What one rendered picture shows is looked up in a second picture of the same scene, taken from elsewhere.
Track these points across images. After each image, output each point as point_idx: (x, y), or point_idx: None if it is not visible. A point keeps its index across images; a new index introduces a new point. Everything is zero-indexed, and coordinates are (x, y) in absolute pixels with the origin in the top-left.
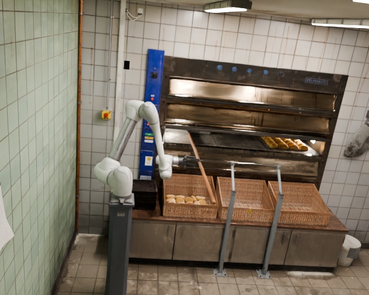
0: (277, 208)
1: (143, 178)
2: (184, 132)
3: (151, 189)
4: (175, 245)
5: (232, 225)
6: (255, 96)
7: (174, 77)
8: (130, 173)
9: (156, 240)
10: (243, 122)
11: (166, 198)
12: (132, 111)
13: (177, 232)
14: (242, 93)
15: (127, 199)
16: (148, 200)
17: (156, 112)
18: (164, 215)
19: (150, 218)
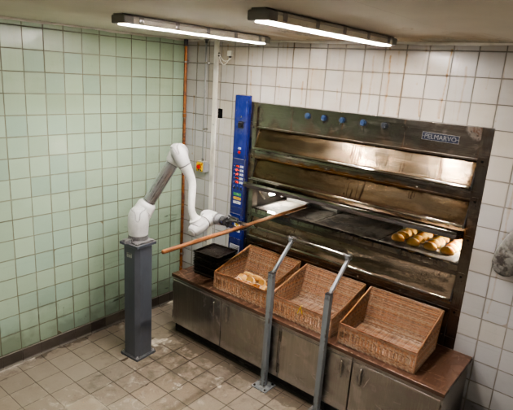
0: (322, 313)
1: (232, 246)
2: None
3: (218, 255)
4: (221, 329)
5: (276, 322)
6: (350, 157)
7: (261, 128)
8: (142, 214)
9: (205, 315)
10: (335, 192)
11: None
12: (168, 153)
13: (222, 311)
14: (334, 150)
15: (136, 241)
16: (209, 266)
17: (181, 154)
18: (215, 286)
19: (199, 285)
